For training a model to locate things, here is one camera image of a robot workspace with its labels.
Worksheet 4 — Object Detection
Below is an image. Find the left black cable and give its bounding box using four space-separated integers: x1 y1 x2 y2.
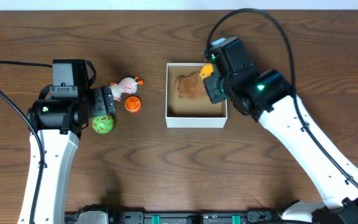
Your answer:
0 60 53 224

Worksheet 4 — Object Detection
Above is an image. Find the orange lattice ball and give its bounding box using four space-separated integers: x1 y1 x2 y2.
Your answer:
124 96 141 113

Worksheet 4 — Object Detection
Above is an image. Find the brown plush toy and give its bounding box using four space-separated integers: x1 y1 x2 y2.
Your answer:
174 72 207 100

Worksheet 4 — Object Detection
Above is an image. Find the right black cable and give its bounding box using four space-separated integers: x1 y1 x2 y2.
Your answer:
205 7 358 206

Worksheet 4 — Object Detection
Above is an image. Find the black cable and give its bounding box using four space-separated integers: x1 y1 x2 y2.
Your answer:
205 7 358 206
0 60 53 224

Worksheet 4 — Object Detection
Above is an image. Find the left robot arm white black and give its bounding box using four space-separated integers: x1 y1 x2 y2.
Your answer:
18 85 116 223

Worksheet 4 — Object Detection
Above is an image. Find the pink white snail toy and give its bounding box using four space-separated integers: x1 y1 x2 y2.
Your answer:
110 76 144 101

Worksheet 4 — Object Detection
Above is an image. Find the green numbered dice ball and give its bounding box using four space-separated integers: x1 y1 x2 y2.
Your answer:
92 114 114 134

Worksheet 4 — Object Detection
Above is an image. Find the yellow rubber duck toy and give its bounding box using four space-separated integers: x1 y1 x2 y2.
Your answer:
200 63 214 80

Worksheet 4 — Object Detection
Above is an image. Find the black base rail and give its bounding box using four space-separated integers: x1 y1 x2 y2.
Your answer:
64 204 279 224

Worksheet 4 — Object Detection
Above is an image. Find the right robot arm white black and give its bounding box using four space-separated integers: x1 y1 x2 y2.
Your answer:
200 63 358 223

